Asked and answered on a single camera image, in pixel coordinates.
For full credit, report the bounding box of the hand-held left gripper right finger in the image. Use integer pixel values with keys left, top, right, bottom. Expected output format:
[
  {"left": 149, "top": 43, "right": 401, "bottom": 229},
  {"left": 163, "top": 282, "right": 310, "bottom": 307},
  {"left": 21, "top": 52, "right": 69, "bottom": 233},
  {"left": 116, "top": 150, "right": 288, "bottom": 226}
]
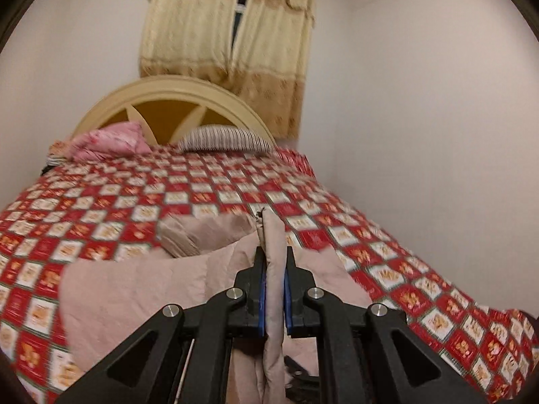
[{"left": 284, "top": 246, "right": 486, "bottom": 404}]

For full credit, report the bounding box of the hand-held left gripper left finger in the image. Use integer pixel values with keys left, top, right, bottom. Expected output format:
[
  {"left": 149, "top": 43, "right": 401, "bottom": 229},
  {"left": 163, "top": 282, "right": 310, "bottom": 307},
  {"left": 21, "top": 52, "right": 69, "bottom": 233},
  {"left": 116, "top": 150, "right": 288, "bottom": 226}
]
[{"left": 55, "top": 246, "right": 270, "bottom": 404}]

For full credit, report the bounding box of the beige puffer jacket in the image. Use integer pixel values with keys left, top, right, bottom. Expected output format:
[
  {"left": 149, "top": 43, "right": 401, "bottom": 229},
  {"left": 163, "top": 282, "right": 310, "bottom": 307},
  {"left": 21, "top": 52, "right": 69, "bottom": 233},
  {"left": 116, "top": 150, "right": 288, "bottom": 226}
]
[{"left": 59, "top": 208, "right": 372, "bottom": 404}]

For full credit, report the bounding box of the red checked printed bedspread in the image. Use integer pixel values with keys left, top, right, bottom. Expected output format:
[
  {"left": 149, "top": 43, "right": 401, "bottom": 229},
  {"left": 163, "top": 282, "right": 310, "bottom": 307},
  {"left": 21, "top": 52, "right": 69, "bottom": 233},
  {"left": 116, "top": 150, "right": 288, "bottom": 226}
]
[{"left": 0, "top": 143, "right": 539, "bottom": 404}]

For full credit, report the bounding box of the striped pillow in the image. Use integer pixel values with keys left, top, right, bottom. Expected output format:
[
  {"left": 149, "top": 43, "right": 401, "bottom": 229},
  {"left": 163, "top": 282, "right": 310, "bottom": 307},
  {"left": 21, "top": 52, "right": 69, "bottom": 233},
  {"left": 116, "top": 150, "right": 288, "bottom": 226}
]
[{"left": 177, "top": 125, "right": 275, "bottom": 155}]

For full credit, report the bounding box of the pink floral quilt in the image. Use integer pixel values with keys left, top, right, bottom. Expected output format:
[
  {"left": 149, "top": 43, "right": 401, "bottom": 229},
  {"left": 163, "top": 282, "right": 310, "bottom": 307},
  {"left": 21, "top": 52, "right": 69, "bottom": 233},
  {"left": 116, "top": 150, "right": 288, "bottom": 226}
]
[{"left": 69, "top": 121, "right": 152, "bottom": 162}]

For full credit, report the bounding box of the cream wooden headboard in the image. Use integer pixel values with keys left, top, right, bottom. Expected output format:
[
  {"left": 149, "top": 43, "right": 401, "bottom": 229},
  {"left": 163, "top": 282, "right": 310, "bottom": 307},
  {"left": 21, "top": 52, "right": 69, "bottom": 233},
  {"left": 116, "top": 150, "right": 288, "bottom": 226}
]
[{"left": 69, "top": 75, "right": 277, "bottom": 149}]

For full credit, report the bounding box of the striped cloth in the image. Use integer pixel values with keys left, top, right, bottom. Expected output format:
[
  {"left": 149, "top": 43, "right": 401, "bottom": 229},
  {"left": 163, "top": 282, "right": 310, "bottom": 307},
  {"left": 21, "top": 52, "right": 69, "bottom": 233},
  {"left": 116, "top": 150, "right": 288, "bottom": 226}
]
[{"left": 45, "top": 151, "right": 75, "bottom": 166}]

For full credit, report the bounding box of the cream patterned curtain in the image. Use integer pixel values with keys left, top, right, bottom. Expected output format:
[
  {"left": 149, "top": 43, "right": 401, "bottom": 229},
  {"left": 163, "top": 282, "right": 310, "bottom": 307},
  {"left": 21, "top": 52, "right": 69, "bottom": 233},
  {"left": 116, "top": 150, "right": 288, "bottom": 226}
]
[{"left": 139, "top": 0, "right": 318, "bottom": 139}]

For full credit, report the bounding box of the dark window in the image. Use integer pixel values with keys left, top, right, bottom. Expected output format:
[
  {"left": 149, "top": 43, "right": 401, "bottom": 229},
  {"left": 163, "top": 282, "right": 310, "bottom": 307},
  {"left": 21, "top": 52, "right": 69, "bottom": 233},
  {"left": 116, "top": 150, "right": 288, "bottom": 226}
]
[{"left": 231, "top": 0, "right": 254, "bottom": 53}]

